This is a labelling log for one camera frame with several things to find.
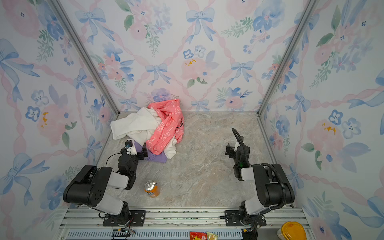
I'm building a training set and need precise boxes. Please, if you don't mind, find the purple cloth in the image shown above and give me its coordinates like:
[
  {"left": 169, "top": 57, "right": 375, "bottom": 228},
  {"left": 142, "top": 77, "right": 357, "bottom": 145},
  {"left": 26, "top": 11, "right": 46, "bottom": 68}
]
[{"left": 134, "top": 142, "right": 168, "bottom": 163}]

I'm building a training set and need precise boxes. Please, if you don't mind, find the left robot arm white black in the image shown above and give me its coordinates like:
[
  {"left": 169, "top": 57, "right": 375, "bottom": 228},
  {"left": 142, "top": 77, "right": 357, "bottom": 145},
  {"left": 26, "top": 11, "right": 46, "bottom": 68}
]
[{"left": 63, "top": 139, "right": 148, "bottom": 228}]

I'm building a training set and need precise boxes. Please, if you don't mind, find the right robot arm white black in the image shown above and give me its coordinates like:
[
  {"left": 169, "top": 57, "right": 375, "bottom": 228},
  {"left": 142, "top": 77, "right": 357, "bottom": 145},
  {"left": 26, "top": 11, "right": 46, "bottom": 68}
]
[{"left": 221, "top": 143, "right": 295, "bottom": 229}]

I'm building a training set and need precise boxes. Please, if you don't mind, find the white cloth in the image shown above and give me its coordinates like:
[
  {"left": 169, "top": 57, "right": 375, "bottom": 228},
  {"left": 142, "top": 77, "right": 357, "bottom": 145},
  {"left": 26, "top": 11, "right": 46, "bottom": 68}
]
[{"left": 111, "top": 108, "right": 177, "bottom": 160}]

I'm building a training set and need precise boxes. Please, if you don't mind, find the pink patterned cloth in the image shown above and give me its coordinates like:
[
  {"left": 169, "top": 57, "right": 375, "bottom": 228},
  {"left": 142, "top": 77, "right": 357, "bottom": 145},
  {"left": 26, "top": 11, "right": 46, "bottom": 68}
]
[{"left": 146, "top": 99, "right": 185, "bottom": 155}]

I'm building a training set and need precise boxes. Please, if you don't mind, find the orange soda can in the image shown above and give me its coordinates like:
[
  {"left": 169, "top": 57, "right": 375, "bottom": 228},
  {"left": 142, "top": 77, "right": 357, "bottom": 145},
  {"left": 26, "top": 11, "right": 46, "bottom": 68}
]
[{"left": 145, "top": 181, "right": 160, "bottom": 198}]

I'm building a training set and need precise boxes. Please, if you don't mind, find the yellow green snack packet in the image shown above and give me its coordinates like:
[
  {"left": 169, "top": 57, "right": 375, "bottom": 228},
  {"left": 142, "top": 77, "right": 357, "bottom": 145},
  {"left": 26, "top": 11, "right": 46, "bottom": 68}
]
[{"left": 207, "top": 232, "right": 219, "bottom": 240}]

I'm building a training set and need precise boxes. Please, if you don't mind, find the yellow lid container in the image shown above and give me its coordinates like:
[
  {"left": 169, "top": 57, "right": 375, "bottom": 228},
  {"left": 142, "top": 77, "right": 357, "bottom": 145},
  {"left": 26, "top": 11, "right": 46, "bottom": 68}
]
[{"left": 277, "top": 222, "right": 307, "bottom": 240}]

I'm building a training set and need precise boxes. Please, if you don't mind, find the red snack packet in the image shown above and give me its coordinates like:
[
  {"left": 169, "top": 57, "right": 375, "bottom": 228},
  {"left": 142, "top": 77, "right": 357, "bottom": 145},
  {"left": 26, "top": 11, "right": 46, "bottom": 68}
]
[{"left": 190, "top": 232, "right": 208, "bottom": 240}]

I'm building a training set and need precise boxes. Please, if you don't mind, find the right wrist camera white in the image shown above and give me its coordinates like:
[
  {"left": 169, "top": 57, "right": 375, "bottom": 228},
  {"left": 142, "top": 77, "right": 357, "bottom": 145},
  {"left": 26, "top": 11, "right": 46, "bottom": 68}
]
[{"left": 234, "top": 142, "right": 241, "bottom": 152}]

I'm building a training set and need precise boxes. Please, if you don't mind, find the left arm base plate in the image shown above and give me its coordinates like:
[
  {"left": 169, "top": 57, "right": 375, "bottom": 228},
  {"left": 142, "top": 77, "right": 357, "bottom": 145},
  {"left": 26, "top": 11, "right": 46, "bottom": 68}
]
[{"left": 103, "top": 210, "right": 147, "bottom": 227}]

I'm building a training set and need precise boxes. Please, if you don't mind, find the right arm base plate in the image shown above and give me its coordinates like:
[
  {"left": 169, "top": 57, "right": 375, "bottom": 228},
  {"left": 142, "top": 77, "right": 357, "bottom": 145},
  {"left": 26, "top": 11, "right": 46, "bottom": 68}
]
[{"left": 220, "top": 210, "right": 267, "bottom": 228}]

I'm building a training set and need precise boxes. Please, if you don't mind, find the black corrugated cable hose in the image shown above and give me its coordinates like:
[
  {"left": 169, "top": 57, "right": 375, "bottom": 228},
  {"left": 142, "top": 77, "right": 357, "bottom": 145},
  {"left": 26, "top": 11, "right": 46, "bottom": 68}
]
[{"left": 231, "top": 128, "right": 287, "bottom": 211}]

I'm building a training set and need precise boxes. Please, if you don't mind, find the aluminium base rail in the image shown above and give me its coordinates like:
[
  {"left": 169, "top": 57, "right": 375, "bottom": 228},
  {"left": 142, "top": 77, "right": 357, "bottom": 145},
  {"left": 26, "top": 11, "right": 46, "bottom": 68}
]
[{"left": 54, "top": 205, "right": 315, "bottom": 240}]

